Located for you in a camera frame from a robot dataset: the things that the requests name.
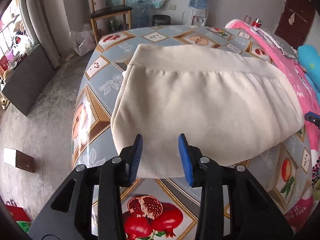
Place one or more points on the beige zip jacket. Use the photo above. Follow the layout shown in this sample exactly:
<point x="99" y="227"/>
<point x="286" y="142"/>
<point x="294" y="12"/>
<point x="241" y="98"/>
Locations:
<point x="231" y="107"/>

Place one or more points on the grey curtain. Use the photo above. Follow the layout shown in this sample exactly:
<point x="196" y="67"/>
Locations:
<point x="37" y="28"/>

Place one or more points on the pink floral blanket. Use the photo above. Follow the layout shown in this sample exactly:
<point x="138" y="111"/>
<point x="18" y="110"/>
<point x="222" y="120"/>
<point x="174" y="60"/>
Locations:
<point x="290" y="79"/>

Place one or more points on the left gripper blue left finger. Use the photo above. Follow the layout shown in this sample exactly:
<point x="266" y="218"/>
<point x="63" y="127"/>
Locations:
<point x="134" y="158"/>

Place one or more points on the red gift bag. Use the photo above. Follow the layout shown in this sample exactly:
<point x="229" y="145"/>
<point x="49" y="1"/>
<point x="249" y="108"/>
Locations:
<point x="19" y="215"/>

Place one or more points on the white plastic bag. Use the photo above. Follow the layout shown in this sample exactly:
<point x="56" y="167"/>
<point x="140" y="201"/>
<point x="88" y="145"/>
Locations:
<point x="83" y="41"/>

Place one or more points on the wooden chair black seat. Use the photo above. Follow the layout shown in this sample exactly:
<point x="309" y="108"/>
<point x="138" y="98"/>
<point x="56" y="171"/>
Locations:
<point x="108" y="12"/>

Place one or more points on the fruit pattern table cover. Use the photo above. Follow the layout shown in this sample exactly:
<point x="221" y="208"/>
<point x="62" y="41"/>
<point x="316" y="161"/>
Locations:
<point x="285" y="171"/>

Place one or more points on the dark red door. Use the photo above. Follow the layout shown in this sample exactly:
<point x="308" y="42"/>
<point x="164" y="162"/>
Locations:
<point x="295" y="21"/>

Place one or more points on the dark grey cabinet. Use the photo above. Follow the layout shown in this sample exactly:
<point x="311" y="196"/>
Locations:
<point x="28" y="80"/>

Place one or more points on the black rice cooker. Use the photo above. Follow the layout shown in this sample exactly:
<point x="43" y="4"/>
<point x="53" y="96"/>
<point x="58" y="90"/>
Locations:
<point x="160" y="20"/>

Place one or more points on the cyan pillow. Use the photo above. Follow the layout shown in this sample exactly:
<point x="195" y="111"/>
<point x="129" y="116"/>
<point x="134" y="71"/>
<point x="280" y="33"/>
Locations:
<point x="308" y="58"/>

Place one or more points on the brown cardboard box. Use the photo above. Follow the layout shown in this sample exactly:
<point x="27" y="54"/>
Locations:
<point x="18" y="159"/>

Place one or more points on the white water dispenser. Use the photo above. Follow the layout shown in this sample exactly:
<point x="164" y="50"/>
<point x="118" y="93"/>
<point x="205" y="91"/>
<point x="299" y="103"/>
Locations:
<point x="198" y="17"/>

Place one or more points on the empty clear water jug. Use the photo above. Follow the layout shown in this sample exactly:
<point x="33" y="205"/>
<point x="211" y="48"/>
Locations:
<point x="141" y="14"/>

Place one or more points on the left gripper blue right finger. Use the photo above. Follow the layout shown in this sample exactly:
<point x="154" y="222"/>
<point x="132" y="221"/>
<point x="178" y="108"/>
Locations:
<point x="186" y="158"/>

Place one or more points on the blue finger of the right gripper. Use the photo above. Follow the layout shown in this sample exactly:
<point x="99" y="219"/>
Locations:
<point x="316" y="122"/>
<point x="311" y="117"/>

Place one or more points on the red lighter bottle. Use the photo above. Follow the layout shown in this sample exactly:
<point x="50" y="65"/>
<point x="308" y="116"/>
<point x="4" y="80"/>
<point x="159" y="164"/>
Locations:
<point x="256" y="23"/>

